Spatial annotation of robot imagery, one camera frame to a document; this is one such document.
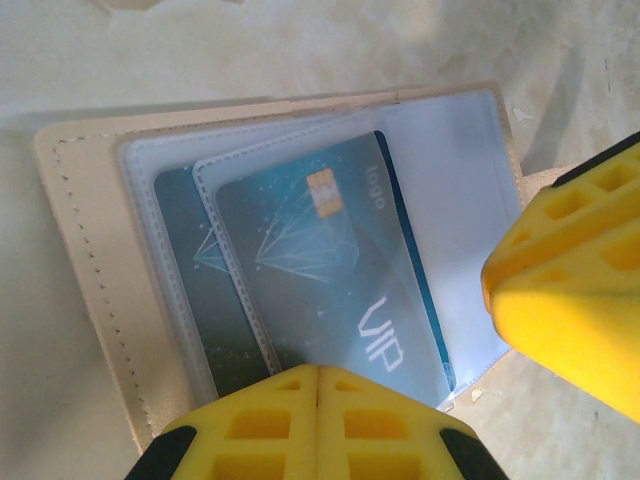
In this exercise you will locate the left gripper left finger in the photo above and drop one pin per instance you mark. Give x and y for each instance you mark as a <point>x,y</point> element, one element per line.
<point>305,440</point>

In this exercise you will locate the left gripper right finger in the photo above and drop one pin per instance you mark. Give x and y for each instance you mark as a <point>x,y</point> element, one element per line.
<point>332,440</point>

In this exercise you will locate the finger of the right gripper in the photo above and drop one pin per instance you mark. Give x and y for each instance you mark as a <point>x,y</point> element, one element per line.
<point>575,330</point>
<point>590,220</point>

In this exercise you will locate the blue VIP card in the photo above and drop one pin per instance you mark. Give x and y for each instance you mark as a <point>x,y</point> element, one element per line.
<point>220,310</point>
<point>325,280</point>

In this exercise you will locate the beige card holder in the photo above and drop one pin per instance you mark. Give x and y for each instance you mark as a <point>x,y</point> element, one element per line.
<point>85,225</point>

